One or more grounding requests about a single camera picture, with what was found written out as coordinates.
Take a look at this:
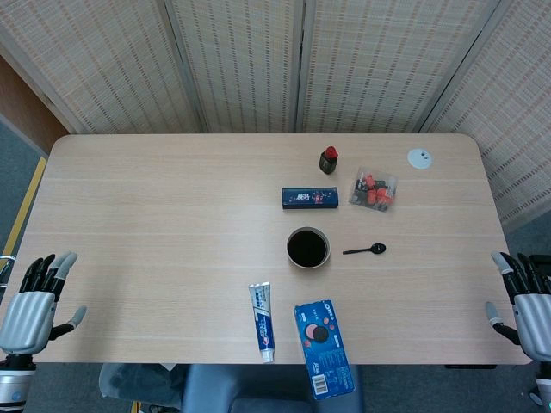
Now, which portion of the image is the black plastic spoon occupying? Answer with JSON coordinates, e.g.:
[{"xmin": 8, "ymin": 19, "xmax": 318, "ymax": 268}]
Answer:
[{"xmin": 342, "ymin": 243, "xmax": 387, "ymax": 256}]

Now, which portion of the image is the blue white toothpaste tube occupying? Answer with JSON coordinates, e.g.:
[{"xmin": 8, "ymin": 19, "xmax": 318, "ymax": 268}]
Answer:
[{"xmin": 248, "ymin": 281, "xmax": 277, "ymax": 365}]

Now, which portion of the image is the brown wooden panel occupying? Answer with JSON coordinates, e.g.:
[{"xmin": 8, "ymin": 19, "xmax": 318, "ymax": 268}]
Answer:
[{"xmin": 0, "ymin": 55, "xmax": 70, "ymax": 155}]

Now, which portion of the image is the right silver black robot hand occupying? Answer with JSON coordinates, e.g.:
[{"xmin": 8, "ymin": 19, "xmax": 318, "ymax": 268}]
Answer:
[{"xmin": 485, "ymin": 251, "xmax": 551, "ymax": 362}]

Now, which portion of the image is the woven folding screen panel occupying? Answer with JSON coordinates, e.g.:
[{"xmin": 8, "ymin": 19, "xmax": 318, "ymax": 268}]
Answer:
[
  {"xmin": 0, "ymin": 0, "xmax": 206, "ymax": 135},
  {"xmin": 296, "ymin": 0, "xmax": 503, "ymax": 134},
  {"xmin": 165, "ymin": 0, "xmax": 307, "ymax": 134},
  {"xmin": 421, "ymin": 0, "xmax": 551, "ymax": 231}
]

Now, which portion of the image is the dark blue slim box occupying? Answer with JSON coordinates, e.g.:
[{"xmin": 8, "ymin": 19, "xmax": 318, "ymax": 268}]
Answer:
[{"xmin": 282, "ymin": 186, "xmax": 340, "ymax": 211}]

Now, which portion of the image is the white cup with black interior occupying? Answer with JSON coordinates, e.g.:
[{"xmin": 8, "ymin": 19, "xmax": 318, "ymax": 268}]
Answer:
[{"xmin": 286, "ymin": 226, "xmax": 332, "ymax": 270}]

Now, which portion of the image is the yellow floor tape strip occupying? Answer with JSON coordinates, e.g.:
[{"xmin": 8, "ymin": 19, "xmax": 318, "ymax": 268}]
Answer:
[{"xmin": 0, "ymin": 157, "xmax": 48, "ymax": 259}]

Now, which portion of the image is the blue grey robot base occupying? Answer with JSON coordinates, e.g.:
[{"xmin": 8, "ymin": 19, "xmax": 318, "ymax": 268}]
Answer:
[{"xmin": 180, "ymin": 363, "xmax": 366, "ymax": 413}]

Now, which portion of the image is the blue Oreo cookie box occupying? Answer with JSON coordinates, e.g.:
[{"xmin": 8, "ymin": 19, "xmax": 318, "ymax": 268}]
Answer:
[{"xmin": 293, "ymin": 299, "xmax": 357, "ymax": 402}]

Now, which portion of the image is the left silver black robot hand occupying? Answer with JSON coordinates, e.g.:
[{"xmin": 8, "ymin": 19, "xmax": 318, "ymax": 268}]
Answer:
[{"xmin": 0, "ymin": 251, "xmax": 88, "ymax": 356}]

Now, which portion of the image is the dark bottle with red cap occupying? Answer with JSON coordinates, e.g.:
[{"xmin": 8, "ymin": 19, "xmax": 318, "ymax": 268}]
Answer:
[{"xmin": 319, "ymin": 145, "xmax": 340, "ymax": 176}]

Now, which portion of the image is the white round cable grommet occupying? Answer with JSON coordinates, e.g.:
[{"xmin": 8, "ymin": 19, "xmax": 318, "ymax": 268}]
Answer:
[{"xmin": 406, "ymin": 147, "xmax": 435, "ymax": 170}]

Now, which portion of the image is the clear bag of red pieces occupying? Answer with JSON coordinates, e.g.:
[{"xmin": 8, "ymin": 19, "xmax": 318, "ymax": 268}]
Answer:
[{"xmin": 348, "ymin": 166, "xmax": 399, "ymax": 213}]

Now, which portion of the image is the chrome metal frame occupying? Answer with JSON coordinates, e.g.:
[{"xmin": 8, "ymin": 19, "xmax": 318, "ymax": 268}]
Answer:
[{"xmin": 0, "ymin": 253, "xmax": 17, "ymax": 287}]

